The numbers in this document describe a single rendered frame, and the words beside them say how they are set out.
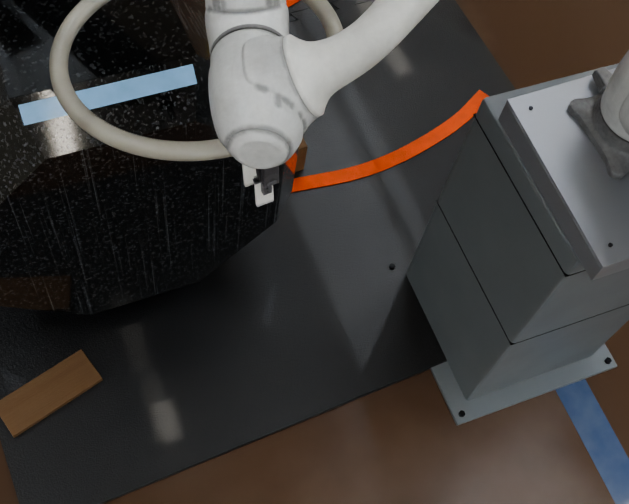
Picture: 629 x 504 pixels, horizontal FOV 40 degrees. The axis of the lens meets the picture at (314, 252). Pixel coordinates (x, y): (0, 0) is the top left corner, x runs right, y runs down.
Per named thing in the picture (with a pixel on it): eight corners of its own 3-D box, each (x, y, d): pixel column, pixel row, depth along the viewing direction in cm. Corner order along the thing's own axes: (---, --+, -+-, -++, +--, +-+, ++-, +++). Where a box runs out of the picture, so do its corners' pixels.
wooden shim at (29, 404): (14, 438, 210) (13, 436, 209) (-7, 406, 213) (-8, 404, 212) (103, 380, 220) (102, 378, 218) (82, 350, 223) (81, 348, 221)
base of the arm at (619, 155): (632, 65, 173) (644, 47, 168) (693, 153, 165) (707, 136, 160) (554, 89, 169) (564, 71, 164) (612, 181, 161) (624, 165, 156)
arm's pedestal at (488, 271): (532, 218, 259) (651, 32, 189) (616, 367, 238) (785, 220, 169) (381, 264, 246) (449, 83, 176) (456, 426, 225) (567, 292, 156)
